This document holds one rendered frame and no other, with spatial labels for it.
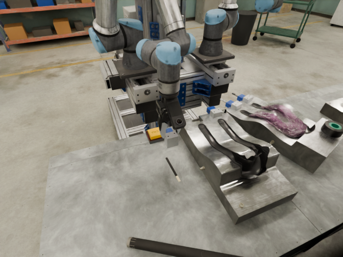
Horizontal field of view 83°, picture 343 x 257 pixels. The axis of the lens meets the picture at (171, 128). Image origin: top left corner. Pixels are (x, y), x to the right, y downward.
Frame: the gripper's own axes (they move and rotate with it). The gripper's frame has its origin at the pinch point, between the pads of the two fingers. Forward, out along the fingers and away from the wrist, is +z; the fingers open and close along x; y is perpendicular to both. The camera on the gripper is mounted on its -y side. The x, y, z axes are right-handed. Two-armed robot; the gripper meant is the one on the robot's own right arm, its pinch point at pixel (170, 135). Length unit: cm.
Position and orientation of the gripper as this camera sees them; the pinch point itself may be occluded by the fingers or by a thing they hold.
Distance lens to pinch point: 79.6
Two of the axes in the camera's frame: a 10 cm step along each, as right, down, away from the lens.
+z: 0.0, 7.5, 6.6
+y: -3.6, -6.2, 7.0
